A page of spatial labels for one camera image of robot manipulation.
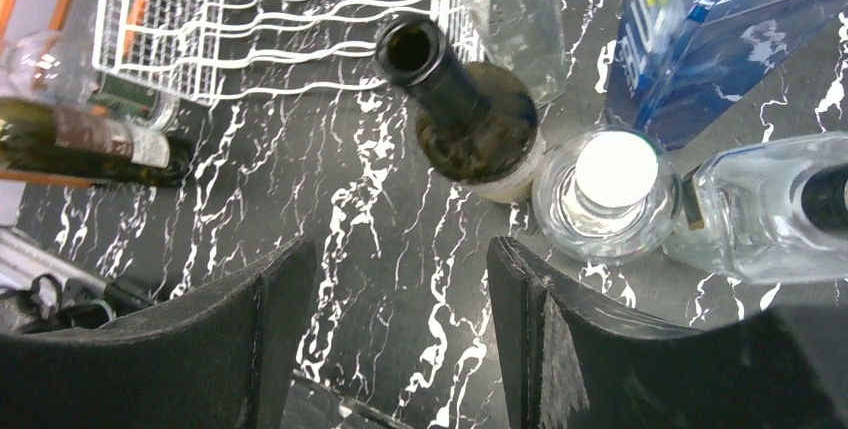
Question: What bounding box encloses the clear bottle silver cap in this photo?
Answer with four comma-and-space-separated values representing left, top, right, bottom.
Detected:
1, 30, 180, 132

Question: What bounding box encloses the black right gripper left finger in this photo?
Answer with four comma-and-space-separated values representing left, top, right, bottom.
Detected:
1, 237, 317, 428

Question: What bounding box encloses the dark wine bottle brown label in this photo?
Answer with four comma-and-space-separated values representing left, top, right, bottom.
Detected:
1, 97, 193, 187

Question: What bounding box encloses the aluminium frame rail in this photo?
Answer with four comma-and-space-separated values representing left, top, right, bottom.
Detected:
1, 227, 108, 295

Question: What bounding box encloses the square clear bottle black cap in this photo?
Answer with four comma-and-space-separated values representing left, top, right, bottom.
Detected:
663, 131, 847, 285

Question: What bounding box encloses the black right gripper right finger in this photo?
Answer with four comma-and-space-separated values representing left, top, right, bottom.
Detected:
486, 237, 847, 428

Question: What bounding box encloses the white wire wine rack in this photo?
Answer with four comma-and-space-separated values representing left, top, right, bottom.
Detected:
92, 0, 484, 106

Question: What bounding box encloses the round clear bottle white cap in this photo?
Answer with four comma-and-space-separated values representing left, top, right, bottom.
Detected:
532, 126, 682, 266

